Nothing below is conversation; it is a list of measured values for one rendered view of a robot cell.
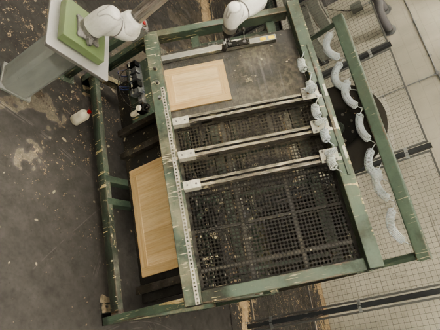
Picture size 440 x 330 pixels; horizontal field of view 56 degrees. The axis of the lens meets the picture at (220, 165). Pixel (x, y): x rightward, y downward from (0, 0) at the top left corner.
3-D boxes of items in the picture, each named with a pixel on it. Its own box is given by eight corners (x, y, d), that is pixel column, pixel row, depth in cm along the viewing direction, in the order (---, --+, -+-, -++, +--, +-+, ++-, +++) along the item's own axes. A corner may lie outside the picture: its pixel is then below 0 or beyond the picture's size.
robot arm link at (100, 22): (80, 12, 272) (103, -4, 262) (101, 21, 288) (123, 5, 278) (86, 35, 270) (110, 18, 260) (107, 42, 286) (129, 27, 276)
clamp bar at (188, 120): (172, 120, 320) (167, 105, 297) (322, 90, 322) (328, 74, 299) (174, 131, 317) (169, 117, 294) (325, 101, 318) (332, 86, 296)
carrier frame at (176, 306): (80, 76, 382) (146, 33, 344) (174, 119, 495) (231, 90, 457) (101, 326, 307) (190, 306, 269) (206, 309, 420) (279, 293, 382)
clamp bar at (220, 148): (178, 152, 310) (173, 140, 288) (332, 122, 312) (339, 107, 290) (180, 165, 307) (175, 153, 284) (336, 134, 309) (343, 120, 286)
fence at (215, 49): (162, 58, 340) (160, 55, 336) (274, 36, 342) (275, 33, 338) (162, 63, 338) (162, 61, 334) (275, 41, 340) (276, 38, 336)
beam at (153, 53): (145, 40, 354) (142, 33, 344) (158, 38, 354) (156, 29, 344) (186, 308, 278) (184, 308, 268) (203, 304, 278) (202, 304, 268)
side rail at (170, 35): (158, 38, 354) (156, 30, 344) (284, 14, 356) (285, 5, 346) (160, 44, 352) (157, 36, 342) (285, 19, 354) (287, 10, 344)
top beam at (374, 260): (285, 9, 350) (285, 0, 341) (296, 6, 351) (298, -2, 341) (365, 271, 275) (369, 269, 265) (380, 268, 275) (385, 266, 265)
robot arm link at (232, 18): (229, 34, 235) (247, 23, 239) (234, 17, 220) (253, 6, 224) (218, 20, 237) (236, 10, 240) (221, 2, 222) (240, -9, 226)
